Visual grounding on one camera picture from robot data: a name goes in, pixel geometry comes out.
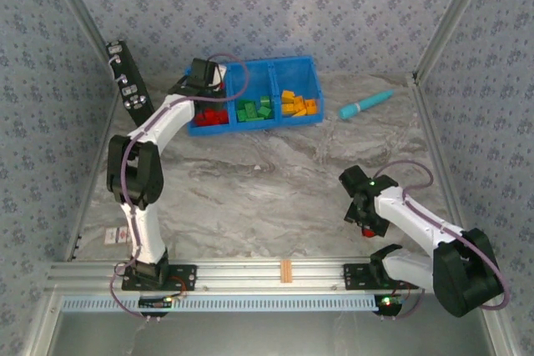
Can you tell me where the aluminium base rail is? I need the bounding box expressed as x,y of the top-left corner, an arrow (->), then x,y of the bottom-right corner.
45,259 -> 500,294

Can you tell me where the teal marker pen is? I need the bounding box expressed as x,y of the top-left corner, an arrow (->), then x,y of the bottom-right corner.
338,89 -> 395,120

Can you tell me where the small circuit board with LED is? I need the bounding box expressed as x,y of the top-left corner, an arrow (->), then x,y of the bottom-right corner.
374,295 -> 404,314
139,296 -> 174,310

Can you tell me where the black box with silver connectors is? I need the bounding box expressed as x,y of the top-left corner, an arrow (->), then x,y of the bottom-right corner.
104,40 -> 154,127

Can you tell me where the aluminium side rail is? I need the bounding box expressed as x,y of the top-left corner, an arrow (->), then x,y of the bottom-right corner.
408,74 -> 479,263
65,88 -> 123,263

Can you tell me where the small printed label card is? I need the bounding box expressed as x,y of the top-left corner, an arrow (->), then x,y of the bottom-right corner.
103,226 -> 133,244

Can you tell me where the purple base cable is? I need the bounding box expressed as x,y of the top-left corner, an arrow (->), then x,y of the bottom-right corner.
108,262 -> 148,319
394,284 -> 426,320

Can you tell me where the aluminium frame post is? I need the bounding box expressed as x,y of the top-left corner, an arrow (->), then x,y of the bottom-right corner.
411,0 -> 500,84
41,0 -> 122,86

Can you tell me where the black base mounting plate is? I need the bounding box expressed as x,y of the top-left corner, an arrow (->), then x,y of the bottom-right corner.
121,263 -> 198,292
343,263 -> 420,290

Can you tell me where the blue three-compartment bin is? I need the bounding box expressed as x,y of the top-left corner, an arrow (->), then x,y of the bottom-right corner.
185,55 -> 325,137

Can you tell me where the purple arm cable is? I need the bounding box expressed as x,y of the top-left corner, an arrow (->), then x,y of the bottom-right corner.
118,53 -> 251,265
373,159 -> 511,311

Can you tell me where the light blue slotted cable duct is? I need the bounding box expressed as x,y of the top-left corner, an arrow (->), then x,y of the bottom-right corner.
62,293 -> 380,312

